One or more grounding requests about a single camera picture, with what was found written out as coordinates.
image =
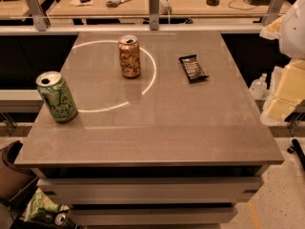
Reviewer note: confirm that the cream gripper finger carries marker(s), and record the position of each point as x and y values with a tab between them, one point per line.
287	91
272	31

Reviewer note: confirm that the black RXBAR chocolate bar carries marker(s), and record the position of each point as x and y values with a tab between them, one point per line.
192	68

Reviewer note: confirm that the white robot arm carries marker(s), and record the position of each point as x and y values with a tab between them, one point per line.
292	41

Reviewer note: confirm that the clear sanitizer bottle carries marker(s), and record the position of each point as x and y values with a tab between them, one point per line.
259	86

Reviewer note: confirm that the black chair leg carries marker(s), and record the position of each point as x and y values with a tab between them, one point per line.
296	148

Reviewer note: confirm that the white power adapter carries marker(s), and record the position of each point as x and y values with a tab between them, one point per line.
165	7

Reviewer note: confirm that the orange LaCroix can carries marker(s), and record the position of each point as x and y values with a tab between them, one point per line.
129	56

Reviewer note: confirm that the scissors on desk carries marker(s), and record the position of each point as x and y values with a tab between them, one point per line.
114	4

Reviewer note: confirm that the green LaCroix can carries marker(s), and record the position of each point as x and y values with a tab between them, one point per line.
56	95

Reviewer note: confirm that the lower grey drawer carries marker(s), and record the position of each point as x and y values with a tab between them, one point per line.
150	216

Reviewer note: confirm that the grey drawer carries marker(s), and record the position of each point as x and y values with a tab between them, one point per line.
154	190
150	216

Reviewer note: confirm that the upper grey drawer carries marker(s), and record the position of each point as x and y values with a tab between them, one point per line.
154	190

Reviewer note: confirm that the green chip bag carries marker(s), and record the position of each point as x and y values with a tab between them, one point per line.
41	208

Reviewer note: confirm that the brown bin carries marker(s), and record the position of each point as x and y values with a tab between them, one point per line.
15	183

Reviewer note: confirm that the right metal bracket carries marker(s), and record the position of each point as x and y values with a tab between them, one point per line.
273	12

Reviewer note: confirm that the metal bracket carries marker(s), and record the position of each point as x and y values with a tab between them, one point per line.
273	12
40	19
154	14

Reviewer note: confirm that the middle metal bracket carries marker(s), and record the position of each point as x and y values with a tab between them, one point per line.
154	14

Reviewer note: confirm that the left metal bracket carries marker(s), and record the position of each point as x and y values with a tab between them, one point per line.
40	19

